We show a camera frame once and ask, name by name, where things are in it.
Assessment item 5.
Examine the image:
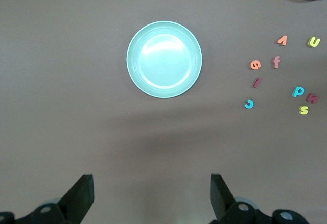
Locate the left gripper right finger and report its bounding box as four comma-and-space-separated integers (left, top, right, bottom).
210, 173, 310, 224

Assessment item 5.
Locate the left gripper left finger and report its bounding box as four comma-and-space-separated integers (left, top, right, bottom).
0, 174, 95, 224

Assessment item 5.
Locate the teal foam letter p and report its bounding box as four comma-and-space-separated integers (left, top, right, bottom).
292, 86, 306, 98

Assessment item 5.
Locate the maroon foam letter n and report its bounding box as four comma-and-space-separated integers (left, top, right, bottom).
305, 93, 319, 104

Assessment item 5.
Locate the light green plate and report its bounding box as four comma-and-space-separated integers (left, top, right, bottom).
126, 20, 203, 99

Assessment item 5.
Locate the yellow foam letter u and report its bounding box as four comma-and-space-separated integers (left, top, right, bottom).
308, 36, 321, 48

